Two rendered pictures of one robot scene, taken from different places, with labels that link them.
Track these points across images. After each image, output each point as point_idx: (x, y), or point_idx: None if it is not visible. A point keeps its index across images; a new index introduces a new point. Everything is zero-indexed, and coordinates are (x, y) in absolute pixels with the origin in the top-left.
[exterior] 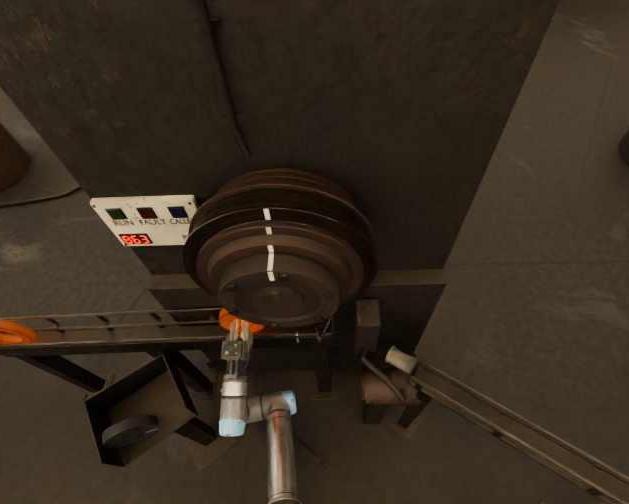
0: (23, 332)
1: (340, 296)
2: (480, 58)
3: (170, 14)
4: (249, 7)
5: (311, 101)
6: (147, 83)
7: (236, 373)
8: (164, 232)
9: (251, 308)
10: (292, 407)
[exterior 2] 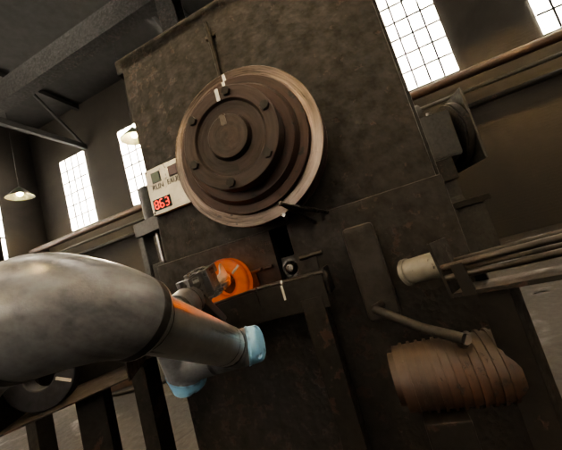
0: None
1: (290, 142)
2: None
3: (197, 42)
4: (226, 24)
5: (258, 53)
6: (186, 78)
7: (190, 278)
8: (180, 189)
9: (211, 163)
10: (251, 333)
